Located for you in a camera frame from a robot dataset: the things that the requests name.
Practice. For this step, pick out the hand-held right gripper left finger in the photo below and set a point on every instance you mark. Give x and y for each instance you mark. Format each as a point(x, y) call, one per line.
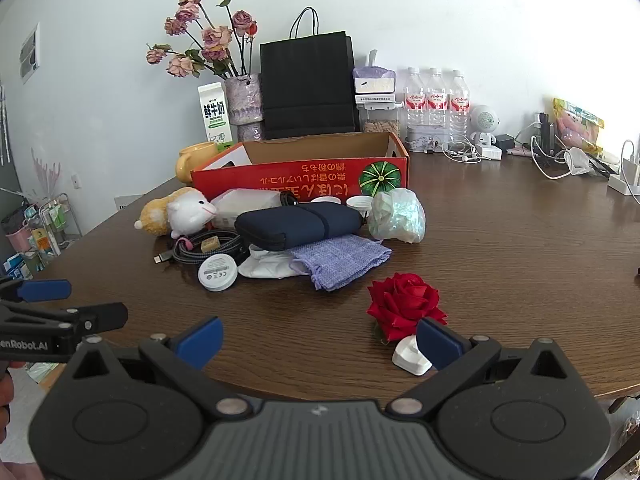
point(202, 340)

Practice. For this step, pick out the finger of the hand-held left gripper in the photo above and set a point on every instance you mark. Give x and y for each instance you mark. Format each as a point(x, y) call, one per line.
point(45, 290)
point(102, 316)

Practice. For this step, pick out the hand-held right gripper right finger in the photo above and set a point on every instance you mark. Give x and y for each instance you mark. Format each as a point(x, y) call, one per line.
point(437, 342)

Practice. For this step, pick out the small white charging dock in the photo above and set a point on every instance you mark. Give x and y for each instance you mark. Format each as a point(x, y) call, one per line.
point(409, 357)

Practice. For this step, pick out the red artificial rose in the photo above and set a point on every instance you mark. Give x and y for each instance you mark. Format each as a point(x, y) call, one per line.
point(405, 302)

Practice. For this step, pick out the white round charger puck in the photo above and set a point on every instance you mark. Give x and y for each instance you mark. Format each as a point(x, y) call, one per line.
point(217, 272)

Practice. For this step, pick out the white cloth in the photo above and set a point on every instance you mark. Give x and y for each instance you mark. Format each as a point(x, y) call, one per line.
point(267, 265)

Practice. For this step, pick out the purple burlap bag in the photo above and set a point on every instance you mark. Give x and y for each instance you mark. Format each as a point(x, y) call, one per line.
point(340, 260)

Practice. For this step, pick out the yellow white plush sheep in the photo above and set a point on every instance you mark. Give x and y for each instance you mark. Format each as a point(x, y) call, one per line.
point(185, 210)

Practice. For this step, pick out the iridescent plastic bag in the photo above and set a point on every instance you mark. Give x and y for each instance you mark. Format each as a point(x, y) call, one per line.
point(397, 215)

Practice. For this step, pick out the translucent cotton swab container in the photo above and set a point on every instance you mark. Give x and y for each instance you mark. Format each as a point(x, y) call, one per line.
point(240, 205)

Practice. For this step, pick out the navy zip pouch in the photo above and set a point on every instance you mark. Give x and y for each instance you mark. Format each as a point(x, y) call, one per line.
point(295, 222)

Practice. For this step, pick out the white bottle cap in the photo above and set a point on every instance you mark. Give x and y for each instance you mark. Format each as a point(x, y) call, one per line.
point(326, 201)
point(360, 203)

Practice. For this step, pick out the red cardboard box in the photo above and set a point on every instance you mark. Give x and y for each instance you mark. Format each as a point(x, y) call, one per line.
point(310, 175)

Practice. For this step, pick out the person's left hand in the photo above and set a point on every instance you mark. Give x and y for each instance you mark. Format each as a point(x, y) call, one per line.
point(5, 392)

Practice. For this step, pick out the white printed card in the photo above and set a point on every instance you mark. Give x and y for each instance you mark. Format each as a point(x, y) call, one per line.
point(124, 202)

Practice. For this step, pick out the pink branch decoration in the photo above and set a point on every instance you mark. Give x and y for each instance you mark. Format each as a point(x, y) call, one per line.
point(47, 172)

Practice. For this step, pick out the yellow mug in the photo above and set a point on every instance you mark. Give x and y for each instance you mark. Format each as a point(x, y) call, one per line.
point(192, 160)

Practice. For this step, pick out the white power adapter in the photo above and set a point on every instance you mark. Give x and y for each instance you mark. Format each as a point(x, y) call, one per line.
point(491, 152)

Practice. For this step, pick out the grey floral tin box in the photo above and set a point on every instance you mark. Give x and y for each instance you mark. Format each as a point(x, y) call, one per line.
point(425, 137)

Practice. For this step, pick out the black power adapter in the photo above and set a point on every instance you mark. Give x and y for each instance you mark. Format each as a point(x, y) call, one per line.
point(505, 141)

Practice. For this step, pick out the white green milk carton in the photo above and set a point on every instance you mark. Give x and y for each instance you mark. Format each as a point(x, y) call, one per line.
point(216, 115)

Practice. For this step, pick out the clear seed container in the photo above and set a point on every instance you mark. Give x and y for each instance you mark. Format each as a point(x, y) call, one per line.
point(380, 122)

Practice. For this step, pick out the white robot speaker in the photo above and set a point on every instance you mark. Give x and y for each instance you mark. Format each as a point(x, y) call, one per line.
point(484, 119)

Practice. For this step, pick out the white face mask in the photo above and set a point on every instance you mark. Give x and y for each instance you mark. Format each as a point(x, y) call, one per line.
point(580, 161)

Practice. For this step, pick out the black device stand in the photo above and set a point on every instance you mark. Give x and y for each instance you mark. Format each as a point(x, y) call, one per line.
point(547, 135)

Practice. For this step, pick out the clear water bottle red label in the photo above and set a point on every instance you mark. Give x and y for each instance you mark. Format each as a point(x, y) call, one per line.
point(459, 102)
point(436, 100)
point(415, 100)

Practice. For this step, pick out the purple mottled vase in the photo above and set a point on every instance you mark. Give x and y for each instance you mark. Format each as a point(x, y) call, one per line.
point(244, 100)

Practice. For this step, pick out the white charger block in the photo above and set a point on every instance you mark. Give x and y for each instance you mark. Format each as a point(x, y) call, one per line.
point(622, 182)

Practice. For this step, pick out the white flat box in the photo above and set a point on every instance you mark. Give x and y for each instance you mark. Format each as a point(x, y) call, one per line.
point(375, 97)

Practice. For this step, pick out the yellow pink snack packet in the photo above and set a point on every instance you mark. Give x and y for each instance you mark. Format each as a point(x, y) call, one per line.
point(577, 125)

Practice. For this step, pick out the purple tissue pack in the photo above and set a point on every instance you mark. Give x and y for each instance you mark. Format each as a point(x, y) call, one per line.
point(374, 80)

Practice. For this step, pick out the black paper bag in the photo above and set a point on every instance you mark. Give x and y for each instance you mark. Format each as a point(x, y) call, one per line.
point(307, 85)

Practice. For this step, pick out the dried pink rose bouquet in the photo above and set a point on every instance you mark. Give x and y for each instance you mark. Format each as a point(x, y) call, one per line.
point(216, 40)

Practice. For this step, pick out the white wall outlet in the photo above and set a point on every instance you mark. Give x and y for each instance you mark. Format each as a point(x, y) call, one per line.
point(76, 180)

